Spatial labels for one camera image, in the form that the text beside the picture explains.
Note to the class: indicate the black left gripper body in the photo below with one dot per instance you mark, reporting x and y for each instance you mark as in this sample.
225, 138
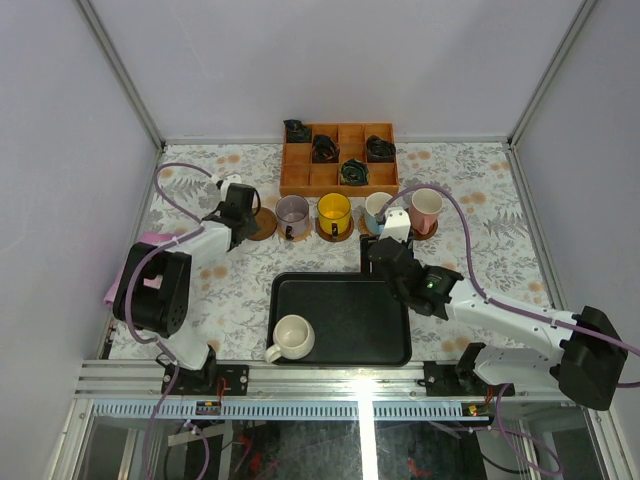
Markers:
245, 210

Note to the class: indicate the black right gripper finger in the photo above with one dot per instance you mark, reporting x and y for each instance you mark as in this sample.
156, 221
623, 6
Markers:
410, 240
366, 265

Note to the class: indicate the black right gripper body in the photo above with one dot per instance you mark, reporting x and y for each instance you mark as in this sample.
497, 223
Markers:
397, 292

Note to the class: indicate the dark wooden coaster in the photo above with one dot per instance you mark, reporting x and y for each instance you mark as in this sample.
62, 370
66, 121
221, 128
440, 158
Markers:
418, 236
267, 223
334, 239

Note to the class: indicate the woven rattan coaster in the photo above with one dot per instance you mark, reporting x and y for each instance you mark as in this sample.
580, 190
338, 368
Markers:
362, 227
282, 234

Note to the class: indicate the pink cup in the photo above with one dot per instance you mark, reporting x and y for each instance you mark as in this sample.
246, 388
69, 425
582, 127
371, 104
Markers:
425, 207

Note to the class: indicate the light blue cup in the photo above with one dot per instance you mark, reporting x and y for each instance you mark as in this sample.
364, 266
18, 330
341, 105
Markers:
372, 206

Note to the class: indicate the yellow cup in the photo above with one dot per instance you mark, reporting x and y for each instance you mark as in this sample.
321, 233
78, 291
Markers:
334, 214

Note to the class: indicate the purple cup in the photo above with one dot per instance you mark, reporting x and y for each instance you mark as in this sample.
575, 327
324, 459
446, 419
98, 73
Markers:
293, 214

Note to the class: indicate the white cup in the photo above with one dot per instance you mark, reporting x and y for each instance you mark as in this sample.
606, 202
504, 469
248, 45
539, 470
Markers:
293, 339

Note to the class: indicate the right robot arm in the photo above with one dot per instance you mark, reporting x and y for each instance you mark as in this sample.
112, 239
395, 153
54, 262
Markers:
580, 354

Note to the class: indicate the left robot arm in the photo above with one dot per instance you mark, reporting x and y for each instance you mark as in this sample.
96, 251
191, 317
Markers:
152, 296

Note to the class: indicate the rolled dark cloth green floral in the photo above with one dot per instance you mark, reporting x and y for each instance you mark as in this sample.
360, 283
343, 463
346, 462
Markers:
354, 173

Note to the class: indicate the wooden compartment tray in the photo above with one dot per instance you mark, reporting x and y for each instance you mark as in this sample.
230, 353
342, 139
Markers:
299, 176

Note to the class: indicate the black serving tray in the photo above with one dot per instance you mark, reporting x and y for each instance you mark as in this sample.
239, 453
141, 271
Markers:
356, 320

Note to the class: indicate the rolled dark cloth right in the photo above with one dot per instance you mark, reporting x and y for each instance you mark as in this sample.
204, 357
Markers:
379, 150

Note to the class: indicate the pink patterned cloth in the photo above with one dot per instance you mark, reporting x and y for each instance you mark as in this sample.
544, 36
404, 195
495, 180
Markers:
147, 238

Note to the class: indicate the rolled dark cloth back-left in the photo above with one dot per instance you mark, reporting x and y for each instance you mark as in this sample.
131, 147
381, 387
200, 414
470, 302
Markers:
297, 132

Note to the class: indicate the rolled dark cloth orange pattern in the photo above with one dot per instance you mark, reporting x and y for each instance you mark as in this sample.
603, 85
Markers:
324, 150

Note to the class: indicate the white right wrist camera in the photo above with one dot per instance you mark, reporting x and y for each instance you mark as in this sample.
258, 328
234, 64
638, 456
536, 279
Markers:
397, 225

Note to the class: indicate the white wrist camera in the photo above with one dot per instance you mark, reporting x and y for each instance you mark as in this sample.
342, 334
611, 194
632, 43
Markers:
397, 225
222, 183

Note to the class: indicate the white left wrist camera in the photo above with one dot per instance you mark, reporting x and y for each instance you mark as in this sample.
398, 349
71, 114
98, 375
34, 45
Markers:
222, 183

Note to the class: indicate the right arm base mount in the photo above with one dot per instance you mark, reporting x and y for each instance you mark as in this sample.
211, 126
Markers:
462, 379

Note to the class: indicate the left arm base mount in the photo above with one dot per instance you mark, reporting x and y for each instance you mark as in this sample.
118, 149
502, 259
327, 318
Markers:
214, 379

